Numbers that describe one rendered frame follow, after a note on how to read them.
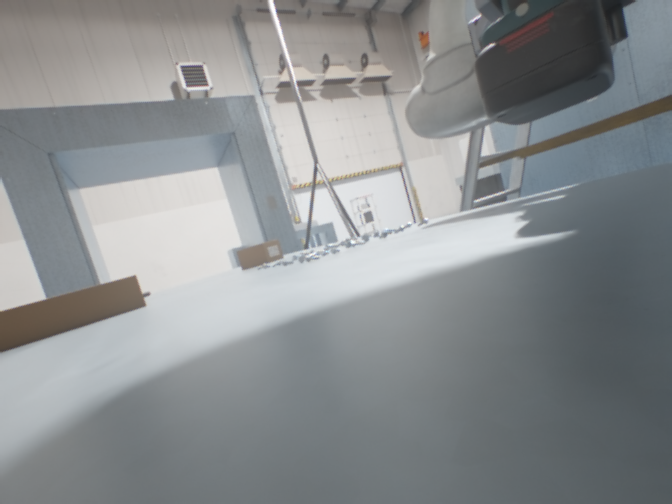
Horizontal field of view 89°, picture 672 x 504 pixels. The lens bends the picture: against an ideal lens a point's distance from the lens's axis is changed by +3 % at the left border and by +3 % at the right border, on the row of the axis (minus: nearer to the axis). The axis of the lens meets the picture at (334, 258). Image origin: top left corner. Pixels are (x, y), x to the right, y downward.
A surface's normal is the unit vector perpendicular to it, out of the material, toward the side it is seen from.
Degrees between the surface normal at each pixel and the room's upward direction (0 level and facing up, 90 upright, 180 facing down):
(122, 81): 90
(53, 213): 90
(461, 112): 125
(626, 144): 90
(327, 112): 90
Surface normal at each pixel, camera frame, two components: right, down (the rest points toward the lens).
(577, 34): -0.52, 0.22
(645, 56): -0.84, 0.29
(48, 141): 0.45, -0.07
